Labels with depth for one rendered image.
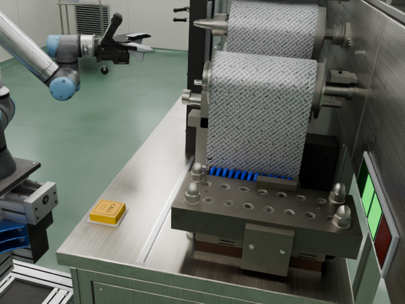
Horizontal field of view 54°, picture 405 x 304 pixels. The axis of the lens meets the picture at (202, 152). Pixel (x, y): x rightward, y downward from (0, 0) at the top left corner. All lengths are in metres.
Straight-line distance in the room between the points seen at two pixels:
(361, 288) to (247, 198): 0.63
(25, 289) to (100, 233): 0.96
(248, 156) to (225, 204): 0.16
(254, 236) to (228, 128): 0.28
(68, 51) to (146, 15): 5.48
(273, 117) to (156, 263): 0.43
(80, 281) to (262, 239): 0.44
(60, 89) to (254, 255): 0.79
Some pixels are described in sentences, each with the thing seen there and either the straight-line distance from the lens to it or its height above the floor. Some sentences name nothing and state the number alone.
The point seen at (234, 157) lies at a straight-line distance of 1.01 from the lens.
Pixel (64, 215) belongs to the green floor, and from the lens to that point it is 2.70.
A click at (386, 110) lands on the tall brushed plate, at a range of 0.70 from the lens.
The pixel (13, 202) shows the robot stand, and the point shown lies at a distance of 1.47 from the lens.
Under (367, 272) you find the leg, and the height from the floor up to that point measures 0.66.
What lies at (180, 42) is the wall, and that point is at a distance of 6.79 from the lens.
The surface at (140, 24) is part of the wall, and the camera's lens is 6.95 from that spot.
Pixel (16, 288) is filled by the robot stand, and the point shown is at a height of 0.21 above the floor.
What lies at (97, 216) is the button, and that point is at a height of 0.92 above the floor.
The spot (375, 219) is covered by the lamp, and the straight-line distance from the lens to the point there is 0.65.
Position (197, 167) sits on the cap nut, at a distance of 0.95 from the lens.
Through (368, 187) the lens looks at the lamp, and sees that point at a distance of 0.71.
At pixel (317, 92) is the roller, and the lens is 0.94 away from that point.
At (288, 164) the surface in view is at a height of 1.07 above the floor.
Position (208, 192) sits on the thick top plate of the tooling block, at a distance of 0.93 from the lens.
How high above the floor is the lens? 1.53
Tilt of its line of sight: 27 degrees down
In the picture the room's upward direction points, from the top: 3 degrees clockwise
